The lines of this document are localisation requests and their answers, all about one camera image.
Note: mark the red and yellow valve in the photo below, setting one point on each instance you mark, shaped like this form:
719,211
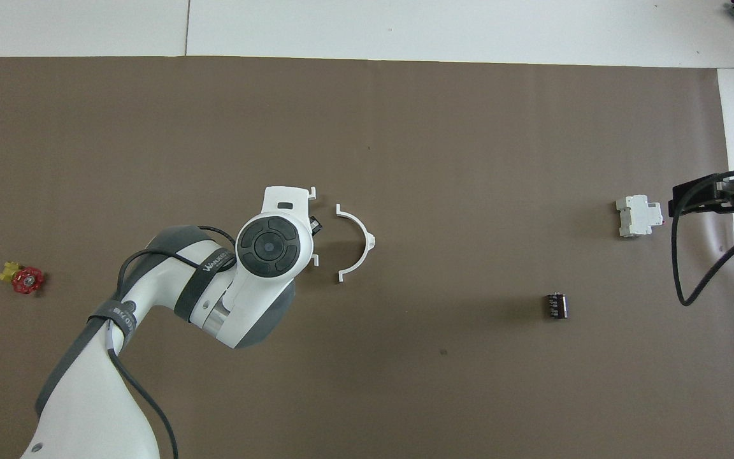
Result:
27,280

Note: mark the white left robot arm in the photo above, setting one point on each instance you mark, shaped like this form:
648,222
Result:
86,395

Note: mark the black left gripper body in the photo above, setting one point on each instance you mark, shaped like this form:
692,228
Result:
315,225

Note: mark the black cylindrical capacitor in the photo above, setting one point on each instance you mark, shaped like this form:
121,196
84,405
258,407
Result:
556,306

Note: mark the white grey circuit breaker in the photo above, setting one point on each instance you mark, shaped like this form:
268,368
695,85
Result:
638,217

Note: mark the brown paper table mat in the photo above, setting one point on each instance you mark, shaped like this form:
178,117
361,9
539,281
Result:
214,127

